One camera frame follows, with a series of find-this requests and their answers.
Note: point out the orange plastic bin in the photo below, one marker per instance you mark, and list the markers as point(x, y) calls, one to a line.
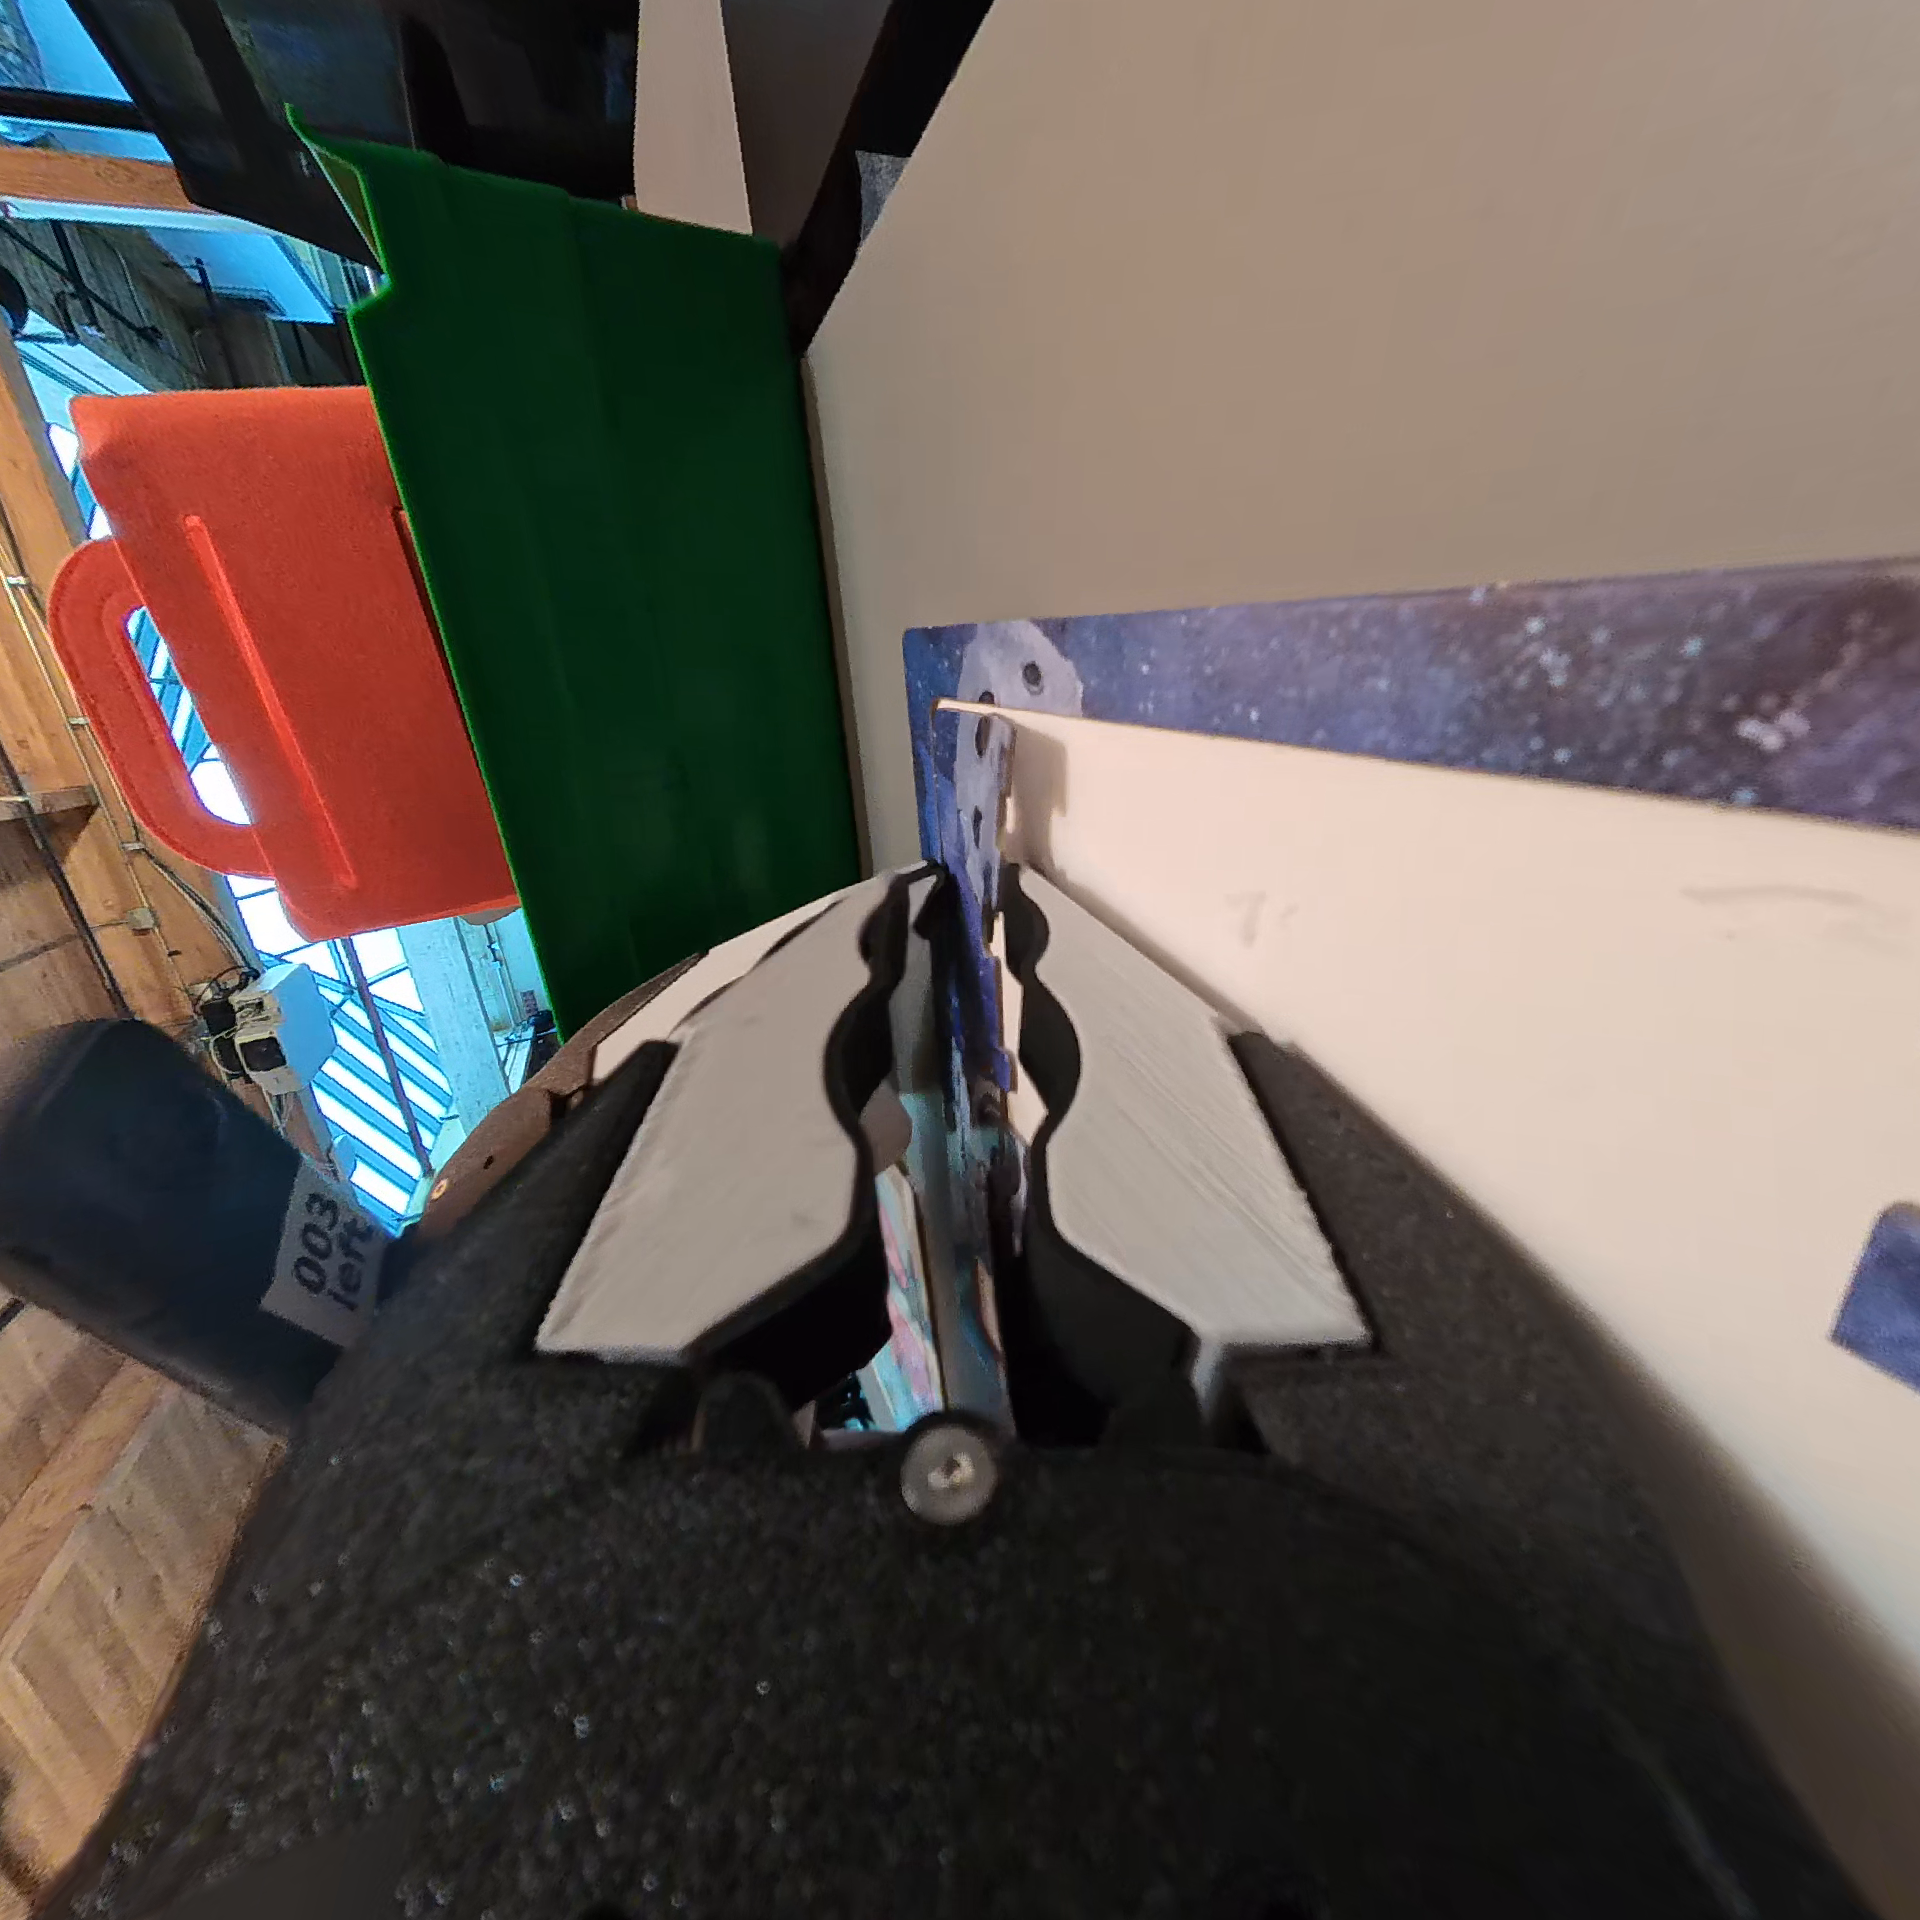
point(300, 627)

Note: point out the adjacent grey table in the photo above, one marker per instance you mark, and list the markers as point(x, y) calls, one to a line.
point(689, 118)

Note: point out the grey wall control box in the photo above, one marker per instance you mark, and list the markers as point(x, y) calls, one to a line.
point(277, 1018)

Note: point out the green plastic bin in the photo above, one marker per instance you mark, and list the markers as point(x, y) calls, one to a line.
point(594, 594)

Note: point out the assembled astronaut puzzle pieces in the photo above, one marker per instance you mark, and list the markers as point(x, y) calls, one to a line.
point(976, 781)

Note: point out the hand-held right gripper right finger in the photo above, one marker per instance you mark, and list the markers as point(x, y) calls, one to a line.
point(1195, 1179)

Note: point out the plain purple puzzle piece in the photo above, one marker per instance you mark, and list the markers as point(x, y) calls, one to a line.
point(1885, 1295)

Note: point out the blue space puzzle frame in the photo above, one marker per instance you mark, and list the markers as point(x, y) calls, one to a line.
point(1504, 663)

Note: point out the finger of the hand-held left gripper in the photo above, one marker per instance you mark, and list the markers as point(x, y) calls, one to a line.
point(741, 965)

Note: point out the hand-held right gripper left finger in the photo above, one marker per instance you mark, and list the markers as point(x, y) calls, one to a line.
point(719, 1179)

